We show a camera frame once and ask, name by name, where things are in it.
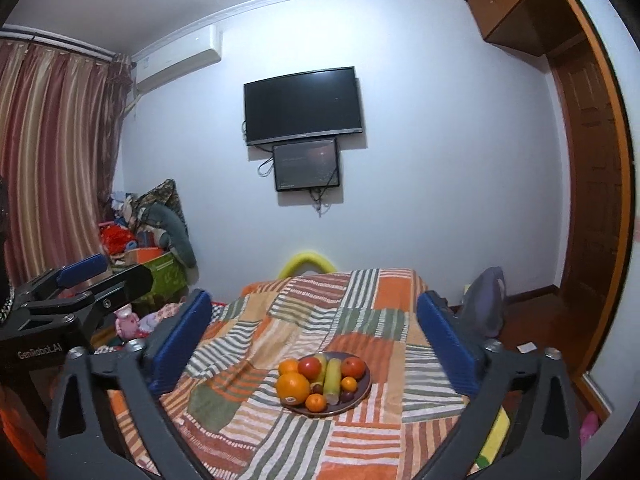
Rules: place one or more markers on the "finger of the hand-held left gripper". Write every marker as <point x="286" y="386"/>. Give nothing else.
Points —
<point x="82" y="268"/>
<point x="120" y="285"/>

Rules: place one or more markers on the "dark floral cushion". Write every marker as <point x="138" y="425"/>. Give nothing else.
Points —
<point x="160" y="195"/>

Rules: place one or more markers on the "grey plush toy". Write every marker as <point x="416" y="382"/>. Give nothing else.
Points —
<point x="175" y="230"/>

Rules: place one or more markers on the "dark purple grape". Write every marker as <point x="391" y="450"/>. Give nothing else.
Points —
<point x="345" y="396"/>

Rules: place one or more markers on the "dark red plum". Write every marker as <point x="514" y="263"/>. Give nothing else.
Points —
<point x="317" y="388"/>

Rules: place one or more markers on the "striped patchwork blanket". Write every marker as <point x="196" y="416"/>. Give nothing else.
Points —
<point x="310" y="310"/>

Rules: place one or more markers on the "large orange with sticker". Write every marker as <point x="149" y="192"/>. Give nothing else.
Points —
<point x="292" y="388"/>

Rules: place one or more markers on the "dark purple plate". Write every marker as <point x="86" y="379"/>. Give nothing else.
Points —
<point x="362" y="385"/>

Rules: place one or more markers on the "medium mandarin orange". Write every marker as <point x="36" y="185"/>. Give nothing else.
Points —
<point x="288" y="366"/>

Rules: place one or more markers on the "green cardboard box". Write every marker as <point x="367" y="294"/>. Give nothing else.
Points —
<point x="165" y="272"/>

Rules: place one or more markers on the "small yellow banana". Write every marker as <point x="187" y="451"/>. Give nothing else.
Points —
<point x="321" y="360"/>

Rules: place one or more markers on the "striped red curtain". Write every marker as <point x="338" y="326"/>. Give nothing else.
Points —
<point x="55" y="160"/>

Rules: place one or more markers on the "wooden framed sliding wardrobe door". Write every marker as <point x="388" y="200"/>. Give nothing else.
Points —
<point x="625" y="210"/>

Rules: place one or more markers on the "white air conditioner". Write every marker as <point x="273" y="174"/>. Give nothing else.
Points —
<point x="175" y="62"/>

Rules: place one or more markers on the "red apple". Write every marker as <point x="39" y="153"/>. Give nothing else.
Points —
<point x="354" y="366"/>
<point x="310" y="368"/>

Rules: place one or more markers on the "small orange kumquat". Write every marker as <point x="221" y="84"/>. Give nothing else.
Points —
<point x="316" y="403"/>
<point x="348" y="384"/>

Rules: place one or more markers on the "yellow foam tube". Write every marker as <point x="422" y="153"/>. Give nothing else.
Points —
<point x="305" y="261"/>

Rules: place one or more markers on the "yellow corn cob piece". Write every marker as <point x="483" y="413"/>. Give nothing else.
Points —
<point x="332" y="380"/>

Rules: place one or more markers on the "pink toy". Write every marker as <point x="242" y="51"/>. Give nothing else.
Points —
<point x="126" y="322"/>

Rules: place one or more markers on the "white paper slip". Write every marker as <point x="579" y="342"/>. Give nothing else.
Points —
<point x="527" y="347"/>

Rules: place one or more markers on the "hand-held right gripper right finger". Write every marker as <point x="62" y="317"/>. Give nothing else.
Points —
<point x="447" y="342"/>

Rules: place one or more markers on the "brown wooden overhead cabinet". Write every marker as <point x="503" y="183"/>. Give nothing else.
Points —
<point x="510" y="5"/>

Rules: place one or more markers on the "black wall television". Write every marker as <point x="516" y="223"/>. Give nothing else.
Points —
<point x="302" y="105"/>

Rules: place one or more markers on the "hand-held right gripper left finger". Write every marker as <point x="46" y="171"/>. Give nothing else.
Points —
<point x="182" y="332"/>

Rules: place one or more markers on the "red bag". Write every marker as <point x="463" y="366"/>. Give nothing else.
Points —
<point x="115" y="237"/>

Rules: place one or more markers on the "brown wooden door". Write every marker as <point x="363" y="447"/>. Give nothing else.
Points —
<point x="587" y="170"/>

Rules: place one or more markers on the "pink slipper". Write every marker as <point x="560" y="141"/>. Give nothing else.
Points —
<point x="589" y="427"/>

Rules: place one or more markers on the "small black wall screen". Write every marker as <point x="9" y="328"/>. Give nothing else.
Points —
<point x="306" y="165"/>

